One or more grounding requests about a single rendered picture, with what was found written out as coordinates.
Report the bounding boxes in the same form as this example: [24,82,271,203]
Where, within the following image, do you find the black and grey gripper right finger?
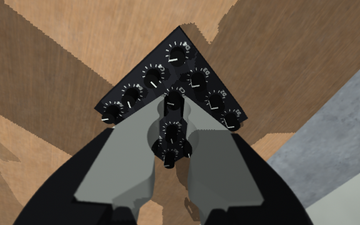
[181,96,314,225]

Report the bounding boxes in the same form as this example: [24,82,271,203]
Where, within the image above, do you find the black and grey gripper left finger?
[13,94,168,225]

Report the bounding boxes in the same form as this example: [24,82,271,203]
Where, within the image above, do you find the black knob box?
[94,26,248,169]

